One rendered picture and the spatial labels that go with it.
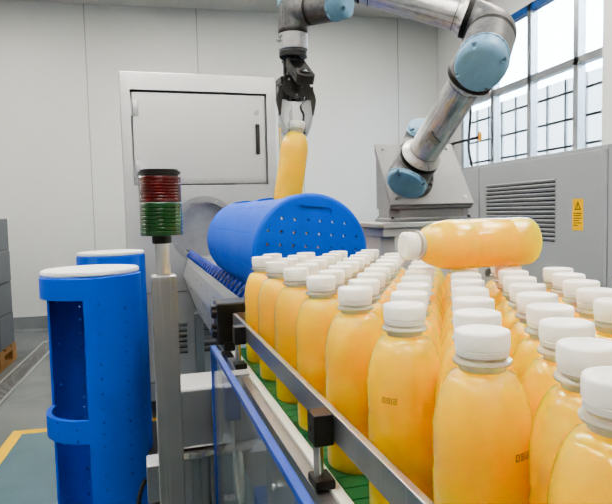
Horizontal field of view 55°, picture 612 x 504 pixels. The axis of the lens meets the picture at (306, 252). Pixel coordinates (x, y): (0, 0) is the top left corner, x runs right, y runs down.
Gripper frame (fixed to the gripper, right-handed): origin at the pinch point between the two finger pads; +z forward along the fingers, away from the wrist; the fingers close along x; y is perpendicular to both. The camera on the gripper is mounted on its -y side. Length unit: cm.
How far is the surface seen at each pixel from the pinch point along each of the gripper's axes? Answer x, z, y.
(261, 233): 12.1, 24.7, -12.6
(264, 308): 19, 36, -47
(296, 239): 3.8, 26.3, -12.6
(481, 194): -159, 15, 165
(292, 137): 1.8, 1.8, -3.0
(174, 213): 34, 19, -55
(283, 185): 4.4, 13.5, -3.3
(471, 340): 17, 27, -109
